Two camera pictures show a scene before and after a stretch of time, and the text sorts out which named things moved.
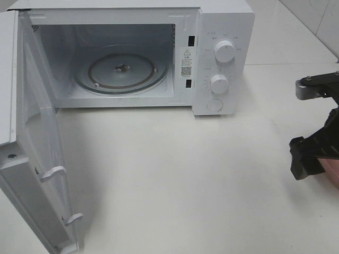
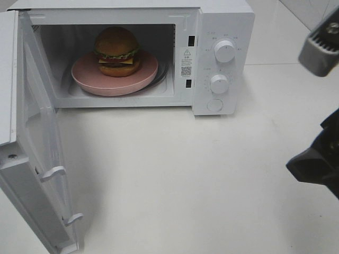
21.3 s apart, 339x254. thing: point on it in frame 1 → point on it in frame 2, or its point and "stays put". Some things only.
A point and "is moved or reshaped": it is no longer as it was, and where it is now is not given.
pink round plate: x=331 y=166 is moved or reshaped
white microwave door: x=32 y=166 stays put
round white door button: x=215 y=105 stays put
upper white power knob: x=224 y=51 stays put
